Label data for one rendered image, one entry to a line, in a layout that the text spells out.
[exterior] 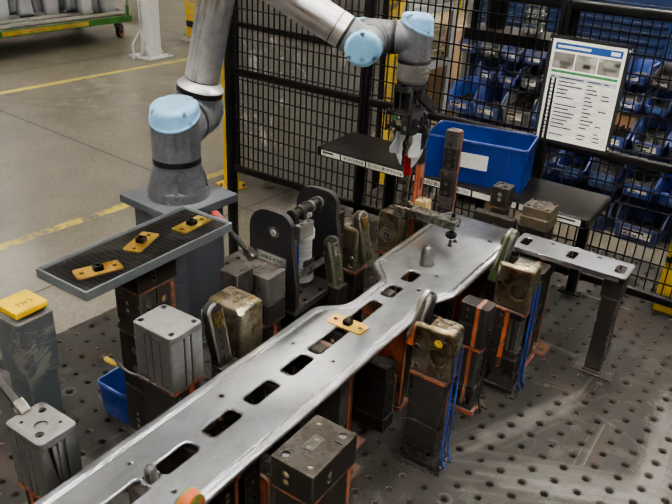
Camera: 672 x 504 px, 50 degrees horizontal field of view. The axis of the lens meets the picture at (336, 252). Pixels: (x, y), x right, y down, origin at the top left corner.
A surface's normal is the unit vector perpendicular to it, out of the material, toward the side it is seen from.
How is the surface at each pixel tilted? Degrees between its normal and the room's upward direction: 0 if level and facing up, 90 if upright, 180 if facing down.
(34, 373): 90
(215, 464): 0
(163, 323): 0
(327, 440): 0
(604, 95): 90
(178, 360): 90
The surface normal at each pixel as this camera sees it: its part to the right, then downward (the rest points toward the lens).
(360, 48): -0.18, 0.44
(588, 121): -0.57, 0.35
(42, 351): 0.83, 0.29
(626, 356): 0.04, -0.89
